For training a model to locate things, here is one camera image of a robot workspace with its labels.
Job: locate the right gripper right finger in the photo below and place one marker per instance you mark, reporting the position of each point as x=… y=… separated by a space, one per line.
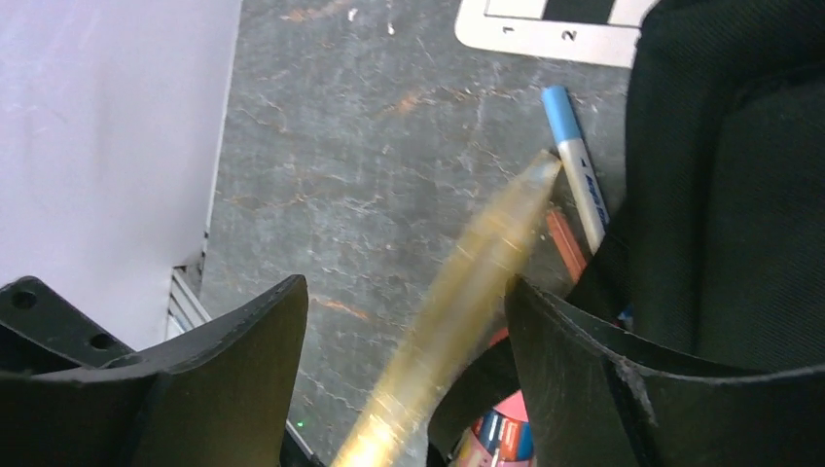
x=599 y=396

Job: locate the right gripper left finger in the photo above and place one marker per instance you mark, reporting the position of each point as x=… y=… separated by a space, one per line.
x=217 y=395

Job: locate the yellow book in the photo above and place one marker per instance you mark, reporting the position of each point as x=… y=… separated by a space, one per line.
x=453 y=317

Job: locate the black student backpack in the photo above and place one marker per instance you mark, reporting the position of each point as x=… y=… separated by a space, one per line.
x=718 y=249

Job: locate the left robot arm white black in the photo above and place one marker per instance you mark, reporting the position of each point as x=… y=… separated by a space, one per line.
x=43 y=333

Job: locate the pink lid marker case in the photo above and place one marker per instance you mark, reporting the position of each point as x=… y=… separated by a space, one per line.
x=502 y=437

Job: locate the red pencil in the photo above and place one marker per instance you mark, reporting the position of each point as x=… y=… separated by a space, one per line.
x=566 y=243

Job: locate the blue white marker pen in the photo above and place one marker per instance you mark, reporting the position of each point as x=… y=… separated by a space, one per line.
x=576 y=162

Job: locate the black white chessboard mat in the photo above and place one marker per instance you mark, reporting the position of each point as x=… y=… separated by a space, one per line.
x=593 y=32

